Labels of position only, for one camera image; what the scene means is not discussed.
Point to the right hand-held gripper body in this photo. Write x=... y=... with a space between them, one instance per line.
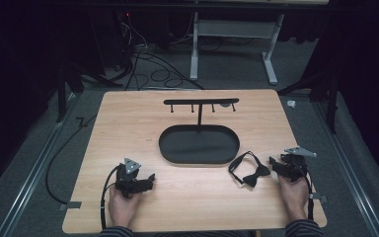
x=296 y=163

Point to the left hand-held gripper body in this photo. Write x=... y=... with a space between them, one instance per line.
x=128 y=177

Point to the black bow tie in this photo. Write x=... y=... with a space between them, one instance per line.
x=255 y=174

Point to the black hanger rack with tray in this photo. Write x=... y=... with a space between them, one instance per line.
x=199 y=144

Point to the person's right hand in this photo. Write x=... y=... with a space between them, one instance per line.
x=292 y=197

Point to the person's left hand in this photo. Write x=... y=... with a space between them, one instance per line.
x=122 y=209

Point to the grey tape strip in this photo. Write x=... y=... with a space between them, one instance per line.
x=70 y=205
x=319 y=197

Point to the white paper scrap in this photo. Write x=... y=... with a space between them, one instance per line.
x=291 y=103

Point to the black metal stand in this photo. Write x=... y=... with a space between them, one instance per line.
x=330 y=98
x=64 y=89

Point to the metal floor rail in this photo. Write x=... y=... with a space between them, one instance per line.
x=29 y=181
x=355 y=184

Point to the white metal desk frame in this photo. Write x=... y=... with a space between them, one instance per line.
x=233 y=29

